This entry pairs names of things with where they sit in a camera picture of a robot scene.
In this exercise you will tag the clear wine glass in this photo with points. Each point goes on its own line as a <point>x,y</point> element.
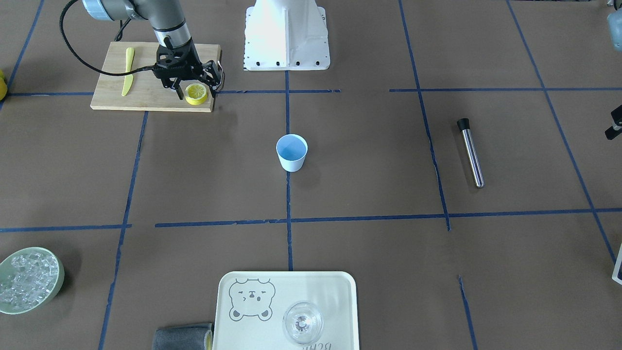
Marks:
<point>303,323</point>

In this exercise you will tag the grey folded cloth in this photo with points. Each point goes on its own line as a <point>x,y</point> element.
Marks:
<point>189,337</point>

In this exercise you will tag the wooden cutting board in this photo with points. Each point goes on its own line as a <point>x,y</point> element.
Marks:
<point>147,92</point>

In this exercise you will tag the cream bear tray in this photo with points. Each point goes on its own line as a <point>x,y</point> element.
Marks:
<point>250,307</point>

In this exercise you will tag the steel muddler stick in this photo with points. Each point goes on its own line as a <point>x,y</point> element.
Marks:
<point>474,163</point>

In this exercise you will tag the light blue cup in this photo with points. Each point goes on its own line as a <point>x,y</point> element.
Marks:
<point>291,151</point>

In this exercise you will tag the green bowl of ice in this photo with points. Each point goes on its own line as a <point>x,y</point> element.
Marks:
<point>30,278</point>

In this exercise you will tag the yellow plastic knife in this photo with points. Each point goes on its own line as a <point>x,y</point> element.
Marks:
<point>128,78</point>

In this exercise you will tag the whole yellow lemon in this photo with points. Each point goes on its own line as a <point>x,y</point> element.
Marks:
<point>3,86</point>

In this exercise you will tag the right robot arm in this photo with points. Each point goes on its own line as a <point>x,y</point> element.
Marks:
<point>161,21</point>

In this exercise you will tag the yellow lemon half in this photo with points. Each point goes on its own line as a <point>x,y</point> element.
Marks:
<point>196,94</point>

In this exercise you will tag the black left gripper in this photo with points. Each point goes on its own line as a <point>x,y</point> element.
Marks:
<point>616,123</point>

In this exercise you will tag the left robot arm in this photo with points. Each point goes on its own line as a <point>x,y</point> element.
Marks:
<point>615,32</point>

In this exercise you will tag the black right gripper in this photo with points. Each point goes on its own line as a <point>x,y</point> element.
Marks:
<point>195,66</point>

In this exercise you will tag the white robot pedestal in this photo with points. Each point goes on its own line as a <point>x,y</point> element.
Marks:
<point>286,35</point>

